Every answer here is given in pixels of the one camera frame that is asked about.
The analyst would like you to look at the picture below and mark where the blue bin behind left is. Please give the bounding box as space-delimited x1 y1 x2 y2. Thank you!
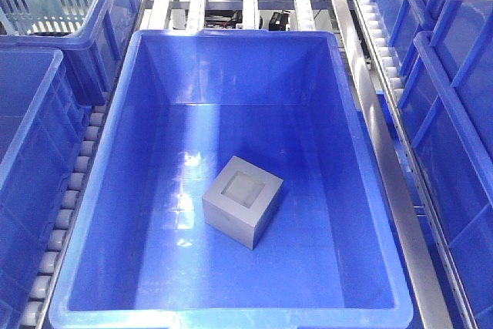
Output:
1 0 141 106

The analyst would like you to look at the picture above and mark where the blue target bin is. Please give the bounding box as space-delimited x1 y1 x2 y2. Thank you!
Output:
49 30 414 328

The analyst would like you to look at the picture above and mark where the light blue slotted basket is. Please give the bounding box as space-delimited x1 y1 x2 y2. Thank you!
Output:
1 0 98 35

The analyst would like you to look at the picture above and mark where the gray hollow cube base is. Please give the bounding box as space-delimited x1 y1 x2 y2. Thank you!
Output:
202 156 283 250

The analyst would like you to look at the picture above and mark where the blue bin at right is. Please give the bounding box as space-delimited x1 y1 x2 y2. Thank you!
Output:
398 0 492 328

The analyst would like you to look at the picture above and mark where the blue bin at left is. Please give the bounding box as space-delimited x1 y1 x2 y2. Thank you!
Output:
1 47 89 328

